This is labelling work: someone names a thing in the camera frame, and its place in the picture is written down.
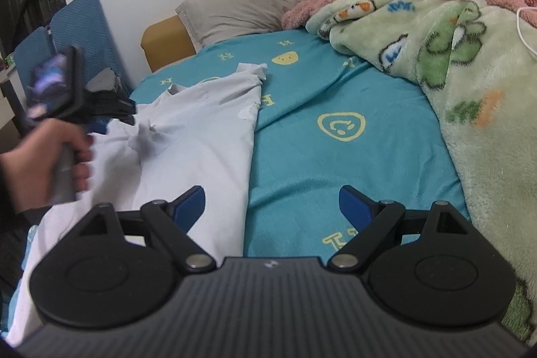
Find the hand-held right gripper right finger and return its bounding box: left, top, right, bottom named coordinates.
left=328, top=185, right=467, bottom=270

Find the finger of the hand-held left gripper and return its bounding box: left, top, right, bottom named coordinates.
left=95, top=91, right=137, bottom=127

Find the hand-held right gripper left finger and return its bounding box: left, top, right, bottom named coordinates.
left=77, top=186, right=217, bottom=274

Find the white shirt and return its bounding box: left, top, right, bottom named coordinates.
left=6, top=63, right=269, bottom=348

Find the person's left hand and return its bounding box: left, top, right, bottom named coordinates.
left=0, top=117, right=95, bottom=214

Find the teal printed bed sheet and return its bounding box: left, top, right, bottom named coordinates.
left=0, top=28, right=471, bottom=334

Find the blue chair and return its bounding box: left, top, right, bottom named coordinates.
left=12, top=0, right=136, bottom=100

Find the yellow headboard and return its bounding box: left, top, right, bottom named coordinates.
left=140, top=15, right=198, bottom=73

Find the green printed fleece blanket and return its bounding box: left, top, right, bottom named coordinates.
left=305, top=0, right=537, bottom=345

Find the grey pillow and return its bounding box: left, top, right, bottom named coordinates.
left=175, top=0, right=347, bottom=49

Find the white cable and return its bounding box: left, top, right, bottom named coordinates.
left=516, top=6, right=537, bottom=59

